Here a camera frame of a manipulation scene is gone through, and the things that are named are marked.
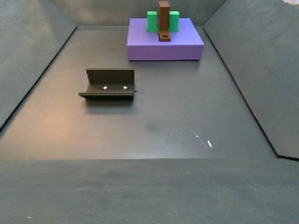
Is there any purple base board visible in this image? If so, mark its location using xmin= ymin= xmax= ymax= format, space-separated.
xmin=126 ymin=18 xmax=204 ymax=61

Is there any green block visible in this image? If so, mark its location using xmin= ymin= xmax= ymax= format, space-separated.
xmin=169 ymin=11 xmax=180 ymax=32
xmin=146 ymin=11 xmax=158 ymax=32

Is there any brown upright block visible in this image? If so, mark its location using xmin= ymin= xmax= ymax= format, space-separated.
xmin=158 ymin=1 xmax=170 ymax=42

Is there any left green block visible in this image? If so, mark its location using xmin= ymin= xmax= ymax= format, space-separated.
xmin=146 ymin=11 xmax=158 ymax=32

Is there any right green block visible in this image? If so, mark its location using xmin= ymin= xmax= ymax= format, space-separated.
xmin=169 ymin=11 xmax=180 ymax=32

